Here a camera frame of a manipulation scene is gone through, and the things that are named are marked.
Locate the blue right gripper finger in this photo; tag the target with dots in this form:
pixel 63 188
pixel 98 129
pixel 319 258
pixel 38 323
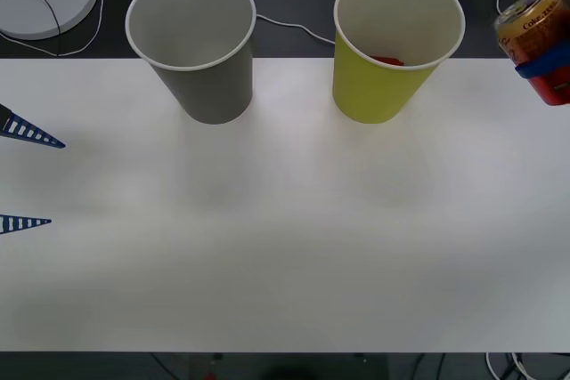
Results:
pixel 545 64

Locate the orange-red drink can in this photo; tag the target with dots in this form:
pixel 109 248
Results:
pixel 534 37

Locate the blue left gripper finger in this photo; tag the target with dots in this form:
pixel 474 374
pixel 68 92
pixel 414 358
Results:
pixel 43 221
pixel 9 131

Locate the yellow-green plastic waste bin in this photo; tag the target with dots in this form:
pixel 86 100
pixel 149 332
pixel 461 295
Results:
pixel 369 91

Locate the red can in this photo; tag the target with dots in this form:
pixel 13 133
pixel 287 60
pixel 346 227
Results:
pixel 387 60

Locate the grey plastic waste bin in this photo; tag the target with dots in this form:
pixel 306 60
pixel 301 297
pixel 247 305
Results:
pixel 209 86

